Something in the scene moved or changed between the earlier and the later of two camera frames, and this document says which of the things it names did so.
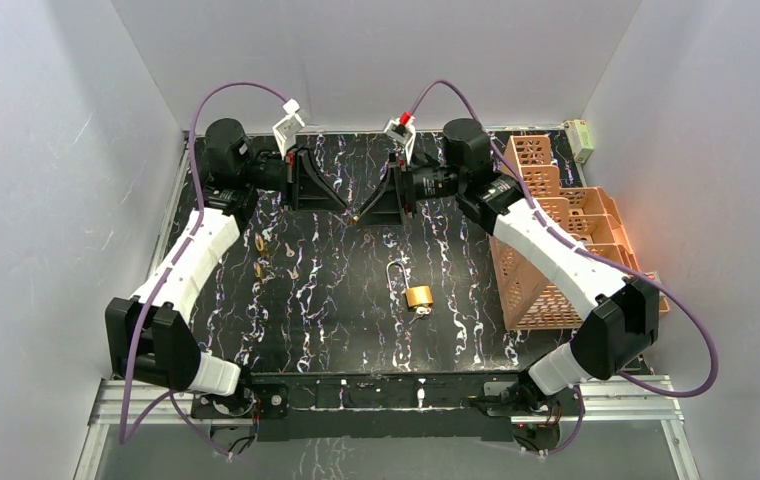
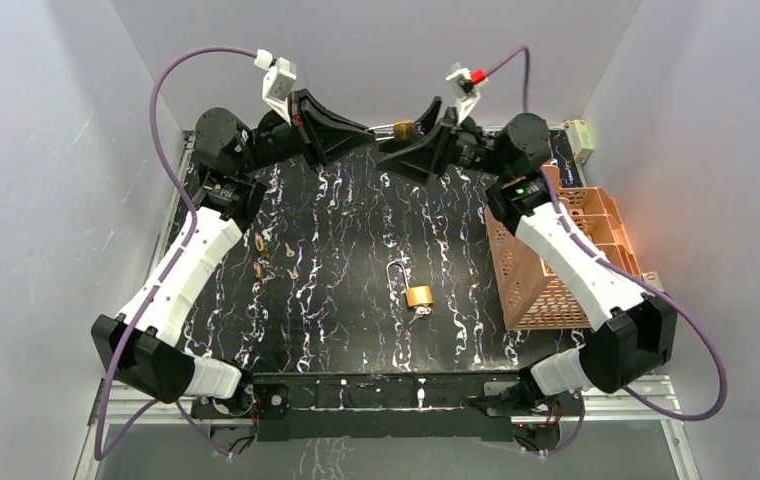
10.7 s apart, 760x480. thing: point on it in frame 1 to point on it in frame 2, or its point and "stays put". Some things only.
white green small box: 579,139 stays put
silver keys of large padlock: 420,311 stays put
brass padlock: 261,244 stays put
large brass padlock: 416,296 stays put
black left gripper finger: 315,191 to 330,134
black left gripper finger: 325,205 to 344,153
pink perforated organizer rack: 532,298 stays put
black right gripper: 384,206 to 429,153
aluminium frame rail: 593,400 stays put
